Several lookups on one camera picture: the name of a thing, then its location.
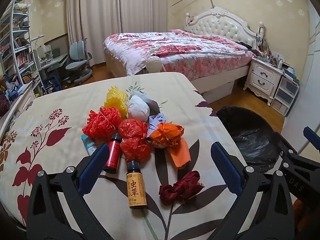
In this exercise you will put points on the clear plastic drawer unit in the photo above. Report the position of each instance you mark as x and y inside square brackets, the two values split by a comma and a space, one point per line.
[285, 92]

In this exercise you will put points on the teal and white sachet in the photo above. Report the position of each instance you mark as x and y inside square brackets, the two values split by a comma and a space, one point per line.
[87, 143]

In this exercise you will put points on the brown bottle with yellow label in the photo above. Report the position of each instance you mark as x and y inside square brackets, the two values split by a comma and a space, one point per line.
[136, 187]

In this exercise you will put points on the red foam net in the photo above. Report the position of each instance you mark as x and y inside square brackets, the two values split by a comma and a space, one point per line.
[102, 123]

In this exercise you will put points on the pale blue desk chair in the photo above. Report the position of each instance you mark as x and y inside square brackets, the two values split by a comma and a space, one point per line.
[77, 52]

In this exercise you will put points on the beige curtains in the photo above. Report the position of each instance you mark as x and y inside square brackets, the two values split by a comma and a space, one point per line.
[112, 10]

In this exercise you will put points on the white wardrobe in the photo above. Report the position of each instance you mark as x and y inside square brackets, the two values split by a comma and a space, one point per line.
[313, 62]

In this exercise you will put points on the white bed with tufted headboard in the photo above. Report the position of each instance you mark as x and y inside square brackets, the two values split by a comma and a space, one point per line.
[220, 27]

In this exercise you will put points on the bin with black liner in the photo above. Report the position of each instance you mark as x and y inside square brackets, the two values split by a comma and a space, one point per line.
[250, 135]

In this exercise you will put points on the white crumpled tissue ball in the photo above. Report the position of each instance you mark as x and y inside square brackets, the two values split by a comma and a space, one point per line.
[138, 110]

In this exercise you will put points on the lavender cloth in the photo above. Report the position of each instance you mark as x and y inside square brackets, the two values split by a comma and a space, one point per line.
[156, 121]

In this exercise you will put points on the pink floral quilt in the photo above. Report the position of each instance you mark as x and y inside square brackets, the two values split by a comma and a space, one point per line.
[175, 45]

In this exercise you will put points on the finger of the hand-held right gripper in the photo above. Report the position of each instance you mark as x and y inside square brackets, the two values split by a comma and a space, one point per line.
[312, 136]
[287, 146]

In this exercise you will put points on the floral tablecloth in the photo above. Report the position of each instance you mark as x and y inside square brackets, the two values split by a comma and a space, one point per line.
[75, 100]

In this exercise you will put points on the small red bottle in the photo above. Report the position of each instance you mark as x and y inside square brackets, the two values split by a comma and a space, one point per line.
[113, 155]

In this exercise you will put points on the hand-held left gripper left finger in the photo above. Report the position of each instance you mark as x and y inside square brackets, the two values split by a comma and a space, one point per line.
[95, 162]

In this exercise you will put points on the yellow foam net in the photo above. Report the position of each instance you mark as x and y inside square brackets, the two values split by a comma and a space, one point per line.
[116, 100]

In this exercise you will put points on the white storage box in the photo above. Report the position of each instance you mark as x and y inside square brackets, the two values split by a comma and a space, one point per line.
[220, 91]

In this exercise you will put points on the white bookshelf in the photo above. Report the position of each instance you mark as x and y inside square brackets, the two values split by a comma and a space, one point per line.
[20, 52]

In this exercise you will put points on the white study desk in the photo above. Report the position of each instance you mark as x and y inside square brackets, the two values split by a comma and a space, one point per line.
[53, 61]

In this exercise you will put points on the dark cloth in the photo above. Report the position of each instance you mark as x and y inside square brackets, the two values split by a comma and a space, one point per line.
[246, 45]

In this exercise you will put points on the silver foil packet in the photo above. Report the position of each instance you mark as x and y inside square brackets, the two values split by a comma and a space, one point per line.
[153, 106]

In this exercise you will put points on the blue storage crate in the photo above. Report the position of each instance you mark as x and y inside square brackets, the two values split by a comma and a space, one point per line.
[53, 85]

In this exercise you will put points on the white nightstand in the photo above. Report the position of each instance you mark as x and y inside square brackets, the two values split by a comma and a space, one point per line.
[262, 76]

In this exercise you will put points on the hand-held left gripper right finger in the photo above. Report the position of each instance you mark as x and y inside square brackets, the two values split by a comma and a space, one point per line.
[225, 165]

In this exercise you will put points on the cluster of small cosmetic bottles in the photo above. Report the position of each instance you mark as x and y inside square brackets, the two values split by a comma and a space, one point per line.
[271, 57]

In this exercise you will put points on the orange plastic bag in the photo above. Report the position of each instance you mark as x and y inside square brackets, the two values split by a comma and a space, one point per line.
[165, 135]

